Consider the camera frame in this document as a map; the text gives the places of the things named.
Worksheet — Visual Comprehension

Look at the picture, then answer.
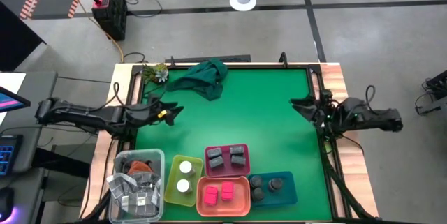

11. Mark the yellow-green plastic tray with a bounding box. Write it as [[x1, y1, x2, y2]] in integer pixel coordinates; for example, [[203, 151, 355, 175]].
[[163, 154, 204, 207]]

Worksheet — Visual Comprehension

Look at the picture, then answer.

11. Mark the green table mat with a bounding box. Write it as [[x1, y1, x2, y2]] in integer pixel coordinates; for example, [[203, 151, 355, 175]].
[[134, 67, 332, 222]]

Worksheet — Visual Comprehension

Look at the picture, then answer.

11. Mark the blue plastic tray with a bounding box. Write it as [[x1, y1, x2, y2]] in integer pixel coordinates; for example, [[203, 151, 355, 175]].
[[247, 171, 299, 208]]

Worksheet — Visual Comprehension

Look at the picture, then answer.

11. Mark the white paper sheet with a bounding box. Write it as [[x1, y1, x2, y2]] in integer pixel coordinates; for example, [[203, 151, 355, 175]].
[[0, 73, 27, 94]]

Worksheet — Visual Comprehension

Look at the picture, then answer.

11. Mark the black floor cable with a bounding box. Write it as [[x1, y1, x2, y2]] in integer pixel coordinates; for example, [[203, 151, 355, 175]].
[[122, 0, 163, 19]]

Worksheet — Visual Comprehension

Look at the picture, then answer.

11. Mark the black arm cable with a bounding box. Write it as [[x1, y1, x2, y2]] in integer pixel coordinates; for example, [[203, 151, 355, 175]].
[[340, 84, 377, 113], [89, 81, 167, 113]]

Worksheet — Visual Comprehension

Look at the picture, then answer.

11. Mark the magenta plastic tray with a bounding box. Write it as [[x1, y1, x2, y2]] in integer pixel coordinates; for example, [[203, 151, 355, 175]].
[[204, 143, 251, 178]]

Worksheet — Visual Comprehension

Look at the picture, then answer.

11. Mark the small succulent plant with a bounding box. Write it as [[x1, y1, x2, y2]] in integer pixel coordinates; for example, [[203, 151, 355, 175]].
[[142, 62, 170, 85]]

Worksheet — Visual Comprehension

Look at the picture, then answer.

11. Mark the dark grey cloth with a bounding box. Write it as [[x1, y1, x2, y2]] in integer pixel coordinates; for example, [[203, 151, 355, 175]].
[[115, 156, 132, 174]]

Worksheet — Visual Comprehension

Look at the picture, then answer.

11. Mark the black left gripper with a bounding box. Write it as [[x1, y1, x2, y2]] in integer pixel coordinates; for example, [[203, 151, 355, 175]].
[[123, 94, 185, 128]]

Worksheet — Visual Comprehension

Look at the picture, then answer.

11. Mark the backlit keyboard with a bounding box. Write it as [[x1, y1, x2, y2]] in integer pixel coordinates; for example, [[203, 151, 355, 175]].
[[0, 135, 24, 177]]

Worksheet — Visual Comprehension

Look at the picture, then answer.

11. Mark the clear plastic bin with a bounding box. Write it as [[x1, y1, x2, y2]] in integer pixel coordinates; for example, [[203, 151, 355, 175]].
[[108, 148, 166, 224]]

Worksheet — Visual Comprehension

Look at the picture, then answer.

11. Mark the black equipment stand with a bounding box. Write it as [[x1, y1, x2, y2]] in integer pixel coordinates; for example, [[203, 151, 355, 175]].
[[414, 70, 447, 116]]

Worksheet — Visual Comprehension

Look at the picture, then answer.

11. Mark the grey desk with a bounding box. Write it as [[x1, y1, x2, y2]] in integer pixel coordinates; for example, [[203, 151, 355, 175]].
[[0, 70, 59, 224]]

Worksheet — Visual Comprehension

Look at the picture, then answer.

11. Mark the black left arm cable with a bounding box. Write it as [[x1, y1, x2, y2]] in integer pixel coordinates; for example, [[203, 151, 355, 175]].
[[89, 81, 167, 113]]

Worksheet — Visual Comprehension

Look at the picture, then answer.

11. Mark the black crate with red top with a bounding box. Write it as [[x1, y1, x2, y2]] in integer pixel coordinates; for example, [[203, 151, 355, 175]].
[[91, 0, 129, 42]]

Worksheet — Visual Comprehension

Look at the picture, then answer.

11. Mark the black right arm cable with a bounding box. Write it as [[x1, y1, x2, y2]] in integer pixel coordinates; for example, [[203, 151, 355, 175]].
[[340, 84, 377, 113]]

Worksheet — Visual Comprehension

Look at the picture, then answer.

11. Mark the computer monitor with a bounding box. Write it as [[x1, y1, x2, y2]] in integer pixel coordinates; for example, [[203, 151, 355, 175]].
[[0, 86, 31, 114]]

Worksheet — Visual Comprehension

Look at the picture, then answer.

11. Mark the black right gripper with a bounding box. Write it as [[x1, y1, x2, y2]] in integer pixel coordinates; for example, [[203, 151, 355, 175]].
[[289, 89, 338, 133]]

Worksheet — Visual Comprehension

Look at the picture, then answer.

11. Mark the black computer mouse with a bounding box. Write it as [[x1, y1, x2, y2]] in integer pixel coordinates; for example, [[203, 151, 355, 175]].
[[0, 187, 15, 220]]

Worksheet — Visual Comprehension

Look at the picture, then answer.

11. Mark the black partition panel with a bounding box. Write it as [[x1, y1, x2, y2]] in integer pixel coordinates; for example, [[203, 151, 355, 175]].
[[0, 0, 48, 73]]

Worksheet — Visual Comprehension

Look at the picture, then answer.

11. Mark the teal cloth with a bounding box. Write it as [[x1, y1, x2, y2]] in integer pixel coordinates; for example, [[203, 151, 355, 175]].
[[166, 57, 229, 102]]

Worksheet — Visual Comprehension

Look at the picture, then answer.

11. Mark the red-lid spice container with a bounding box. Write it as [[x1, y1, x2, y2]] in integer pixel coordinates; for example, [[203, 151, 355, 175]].
[[204, 186, 219, 207], [221, 181, 235, 202]]

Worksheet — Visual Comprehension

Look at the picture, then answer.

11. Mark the yellow floor cable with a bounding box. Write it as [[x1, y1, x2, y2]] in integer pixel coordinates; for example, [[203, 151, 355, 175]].
[[55, 0, 125, 64]]

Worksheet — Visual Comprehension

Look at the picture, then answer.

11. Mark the grey plaid cloth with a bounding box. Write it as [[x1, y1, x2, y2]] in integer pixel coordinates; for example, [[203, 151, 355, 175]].
[[106, 171, 162, 217]]

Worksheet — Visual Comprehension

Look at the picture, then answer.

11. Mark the black power strip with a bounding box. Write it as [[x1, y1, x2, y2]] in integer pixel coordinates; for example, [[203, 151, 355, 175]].
[[165, 54, 252, 64]]

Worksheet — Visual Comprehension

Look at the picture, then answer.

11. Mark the black table frame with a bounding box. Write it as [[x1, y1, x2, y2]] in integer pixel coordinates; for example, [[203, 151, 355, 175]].
[[115, 61, 376, 223]]

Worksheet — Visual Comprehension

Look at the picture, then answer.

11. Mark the orange plastic tray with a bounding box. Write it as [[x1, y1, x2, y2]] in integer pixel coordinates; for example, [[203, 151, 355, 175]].
[[196, 175, 251, 217]]

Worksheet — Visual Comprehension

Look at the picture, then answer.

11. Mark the orange cloth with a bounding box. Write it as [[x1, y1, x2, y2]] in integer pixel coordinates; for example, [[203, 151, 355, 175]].
[[127, 160, 154, 175]]

